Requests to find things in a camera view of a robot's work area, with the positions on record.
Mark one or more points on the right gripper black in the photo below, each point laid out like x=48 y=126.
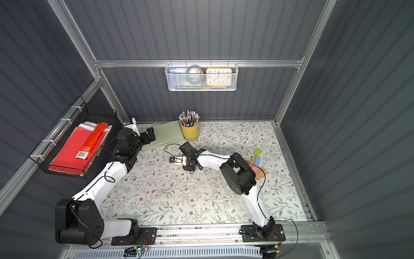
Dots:
x=187 y=157

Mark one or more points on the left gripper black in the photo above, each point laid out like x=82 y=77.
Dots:
x=146 y=136

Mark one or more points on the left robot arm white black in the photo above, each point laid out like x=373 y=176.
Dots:
x=78 y=219

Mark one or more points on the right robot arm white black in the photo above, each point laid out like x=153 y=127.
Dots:
x=239 y=176

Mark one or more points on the pale green book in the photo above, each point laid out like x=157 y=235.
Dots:
x=165 y=134

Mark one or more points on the yellow pencil cup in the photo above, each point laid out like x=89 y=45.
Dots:
x=190 y=133

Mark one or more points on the bundle of pencils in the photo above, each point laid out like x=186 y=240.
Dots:
x=188 y=118

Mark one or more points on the red long box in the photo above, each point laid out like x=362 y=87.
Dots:
x=91 y=141

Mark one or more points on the natural wood block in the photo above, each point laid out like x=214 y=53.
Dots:
x=252 y=161
x=261 y=173

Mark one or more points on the lime green block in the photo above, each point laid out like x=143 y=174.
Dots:
x=258 y=152

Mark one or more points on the grey tape roll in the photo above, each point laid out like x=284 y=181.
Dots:
x=194 y=75

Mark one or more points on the red folder stack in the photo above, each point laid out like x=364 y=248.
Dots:
x=65 y=161

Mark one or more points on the yellow alarm clock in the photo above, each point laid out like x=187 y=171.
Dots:
x=218 y=77

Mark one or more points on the white wire wall basket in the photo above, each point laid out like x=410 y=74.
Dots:
x=202 y=77

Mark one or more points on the black wire side basket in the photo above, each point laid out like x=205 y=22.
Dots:
x=78 y=113

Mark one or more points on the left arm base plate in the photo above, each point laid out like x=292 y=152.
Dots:
x=137 y=237

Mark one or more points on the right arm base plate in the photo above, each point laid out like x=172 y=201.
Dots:
x=253 y=233

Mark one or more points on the aluminium rail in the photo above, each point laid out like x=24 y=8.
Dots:
x=286 y=232

